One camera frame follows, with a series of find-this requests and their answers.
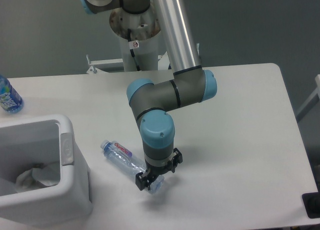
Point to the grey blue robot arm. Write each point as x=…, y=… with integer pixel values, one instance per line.
x=150, y=102

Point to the white green paper wrapper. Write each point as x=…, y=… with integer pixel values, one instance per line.
x=48, y=175

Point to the black device at table corner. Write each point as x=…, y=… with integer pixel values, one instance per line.
x=312, y=204

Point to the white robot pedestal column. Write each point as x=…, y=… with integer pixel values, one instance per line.
x=138, y=36

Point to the blue labelled water bottle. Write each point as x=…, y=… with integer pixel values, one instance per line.
x=10, y=100

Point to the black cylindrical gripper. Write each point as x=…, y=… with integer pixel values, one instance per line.
x=154, y=168

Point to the white frame at right edge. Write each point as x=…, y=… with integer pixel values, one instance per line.
x=310, y=101

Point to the crumpled paper trash in bin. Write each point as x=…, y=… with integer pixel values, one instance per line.
x=25, y=182

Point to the clear Ganten water bottle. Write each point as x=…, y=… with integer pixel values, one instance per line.
x=126, y=162

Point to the white plastic trash can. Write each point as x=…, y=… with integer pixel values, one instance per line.
x=34, y=143

